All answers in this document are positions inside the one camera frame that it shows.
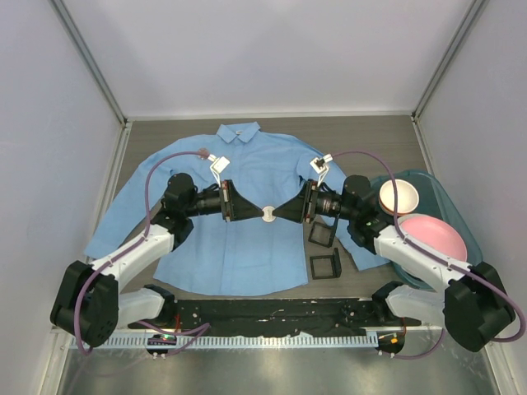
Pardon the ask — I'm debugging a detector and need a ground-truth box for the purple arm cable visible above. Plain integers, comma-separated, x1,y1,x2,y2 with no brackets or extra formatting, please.
329,150,516,359
73,151,215,358

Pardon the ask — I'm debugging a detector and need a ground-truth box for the black square frame upper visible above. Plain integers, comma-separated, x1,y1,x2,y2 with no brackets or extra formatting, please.
308,222,334,248

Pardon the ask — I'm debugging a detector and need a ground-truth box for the pink plate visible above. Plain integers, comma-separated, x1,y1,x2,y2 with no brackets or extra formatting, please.
399,214,468,262

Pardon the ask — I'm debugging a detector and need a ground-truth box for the white slotted cable duct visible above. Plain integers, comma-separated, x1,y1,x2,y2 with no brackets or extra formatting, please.
68,332,379,350

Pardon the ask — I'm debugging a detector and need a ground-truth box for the aluminium frame rail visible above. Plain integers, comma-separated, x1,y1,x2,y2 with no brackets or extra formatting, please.
51,296,503,333

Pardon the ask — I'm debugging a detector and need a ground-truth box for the white bowl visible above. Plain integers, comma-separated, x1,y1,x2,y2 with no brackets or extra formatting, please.
378,179,420,216

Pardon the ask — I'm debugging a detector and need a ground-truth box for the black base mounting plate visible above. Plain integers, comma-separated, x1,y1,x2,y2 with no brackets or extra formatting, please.
151,298,421,337

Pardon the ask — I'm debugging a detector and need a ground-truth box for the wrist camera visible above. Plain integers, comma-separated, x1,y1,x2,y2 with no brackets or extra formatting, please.
310,154,333,187
208,154,231,185

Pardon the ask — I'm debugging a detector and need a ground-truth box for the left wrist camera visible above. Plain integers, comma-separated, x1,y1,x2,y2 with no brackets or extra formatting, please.
208,154,231,185

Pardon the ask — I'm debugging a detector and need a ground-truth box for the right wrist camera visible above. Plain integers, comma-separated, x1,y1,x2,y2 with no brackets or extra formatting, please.
310,154,333,187

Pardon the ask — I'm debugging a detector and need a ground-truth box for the black square frame lower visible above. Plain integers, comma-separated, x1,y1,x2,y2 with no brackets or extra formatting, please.
310,248,342,280

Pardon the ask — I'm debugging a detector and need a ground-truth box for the blue button-up shirt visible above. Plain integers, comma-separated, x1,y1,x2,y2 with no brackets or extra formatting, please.
84,120,388,297

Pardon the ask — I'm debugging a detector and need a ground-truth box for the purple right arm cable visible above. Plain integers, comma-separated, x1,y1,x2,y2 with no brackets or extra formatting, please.
329,150,516,359

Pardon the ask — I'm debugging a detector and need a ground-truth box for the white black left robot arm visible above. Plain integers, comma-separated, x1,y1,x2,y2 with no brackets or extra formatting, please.
50,173,264,347

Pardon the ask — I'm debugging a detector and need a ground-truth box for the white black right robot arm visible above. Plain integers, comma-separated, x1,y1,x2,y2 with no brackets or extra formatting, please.
273,175,526,352

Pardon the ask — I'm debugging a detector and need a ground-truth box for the teal plastic bin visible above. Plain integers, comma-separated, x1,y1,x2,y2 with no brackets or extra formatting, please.
370,170,483,290

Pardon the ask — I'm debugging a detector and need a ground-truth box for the orange painted round brooch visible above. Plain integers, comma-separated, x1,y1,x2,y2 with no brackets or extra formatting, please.
262,206,276,223

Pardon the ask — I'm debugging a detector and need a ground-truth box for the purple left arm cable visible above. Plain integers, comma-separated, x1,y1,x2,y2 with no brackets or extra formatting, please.
73,151,215,358

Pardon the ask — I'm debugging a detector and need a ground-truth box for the pink blossom round brooch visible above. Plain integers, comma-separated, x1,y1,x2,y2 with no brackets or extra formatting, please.
198,148,210,160

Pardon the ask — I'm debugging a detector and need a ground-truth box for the black square frame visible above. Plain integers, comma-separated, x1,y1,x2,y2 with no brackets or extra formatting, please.
308,222,334,248
310,248,342,280

